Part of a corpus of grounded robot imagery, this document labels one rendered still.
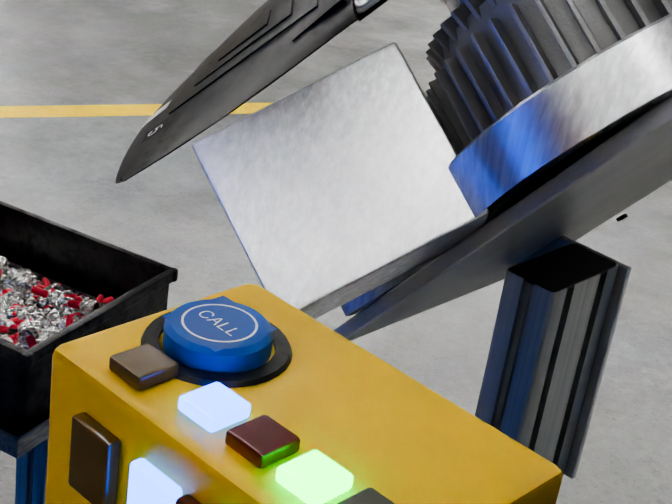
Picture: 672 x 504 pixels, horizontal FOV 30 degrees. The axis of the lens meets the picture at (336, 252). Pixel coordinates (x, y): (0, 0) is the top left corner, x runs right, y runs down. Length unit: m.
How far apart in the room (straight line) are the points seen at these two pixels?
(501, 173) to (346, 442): 0.37
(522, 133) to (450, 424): 0.34
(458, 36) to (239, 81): 0.20
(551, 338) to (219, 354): 0.54
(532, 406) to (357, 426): 0.56
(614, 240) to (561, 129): 2.69
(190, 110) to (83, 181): 2.31
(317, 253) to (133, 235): 2.22
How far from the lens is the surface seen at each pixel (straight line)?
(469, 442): 0.43
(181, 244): 2.99
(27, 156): 3.41
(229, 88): 0.96
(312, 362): 0.46
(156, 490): 0.42
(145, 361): 0.44
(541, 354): 0.95
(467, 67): 0.80
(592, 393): 1.05
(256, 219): 0.81
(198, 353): 0.44
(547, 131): 0.74
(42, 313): 0.94
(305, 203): 0.80
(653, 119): 0.75
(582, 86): 0.74
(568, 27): 0.78
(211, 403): 0.42
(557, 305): 0.94
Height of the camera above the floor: 1.31
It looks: 25 degrees down
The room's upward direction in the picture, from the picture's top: 9 degrees clockwise
